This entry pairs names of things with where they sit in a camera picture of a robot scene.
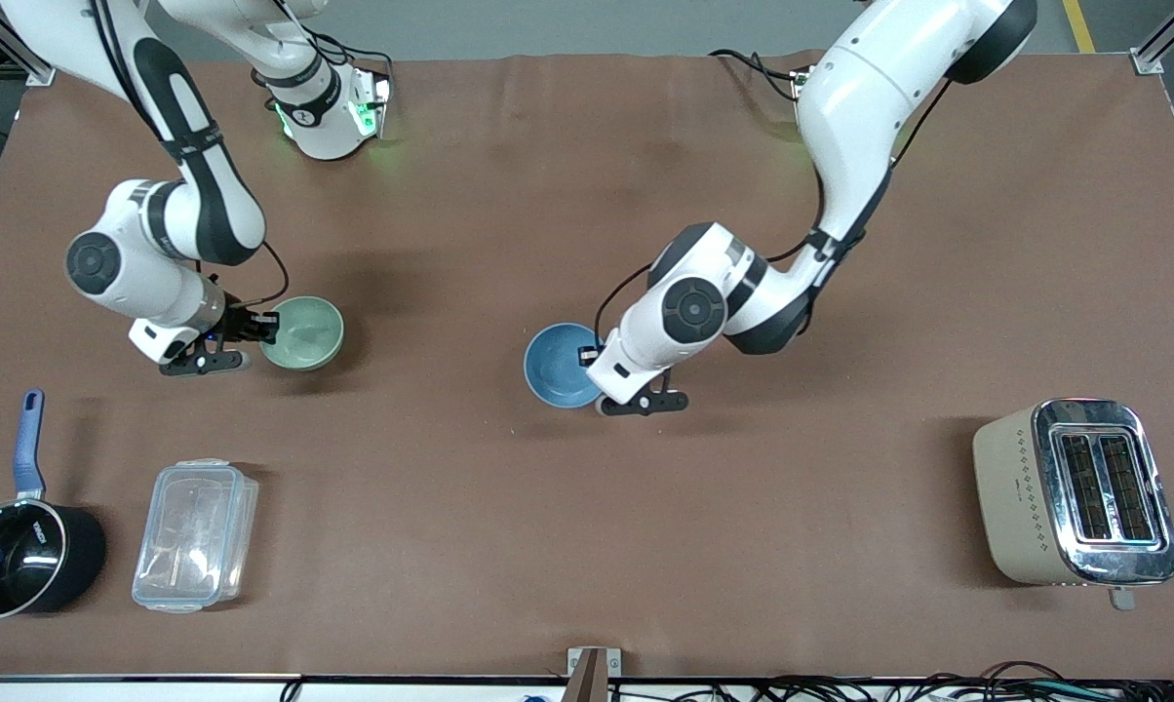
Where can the brown table cloth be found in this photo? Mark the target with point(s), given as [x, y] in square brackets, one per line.
[587, 536]

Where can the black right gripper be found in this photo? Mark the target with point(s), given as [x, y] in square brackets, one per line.
[239, 323]

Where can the aluminium frame profile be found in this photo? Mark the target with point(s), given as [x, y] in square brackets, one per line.
[1172, 34]
[31, 63]

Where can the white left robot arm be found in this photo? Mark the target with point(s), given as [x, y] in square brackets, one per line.
[860, 97]

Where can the metal bracket with wooden bar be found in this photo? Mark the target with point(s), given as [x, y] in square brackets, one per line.
[587, 678]

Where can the glass lid with blue knob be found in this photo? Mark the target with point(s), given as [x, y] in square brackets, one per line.
[21, 561]

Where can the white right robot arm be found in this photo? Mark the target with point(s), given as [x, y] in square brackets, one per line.
[207, 195]

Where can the clear plastic lidded container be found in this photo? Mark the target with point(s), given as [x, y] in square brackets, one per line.
[197, 536]

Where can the beige chrome toaster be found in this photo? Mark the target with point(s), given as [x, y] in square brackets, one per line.
[1016, 487]

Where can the blue bowl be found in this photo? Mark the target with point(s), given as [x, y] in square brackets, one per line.
[558, 366]

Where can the green bowl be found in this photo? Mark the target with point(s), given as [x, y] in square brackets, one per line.
[309, 331]

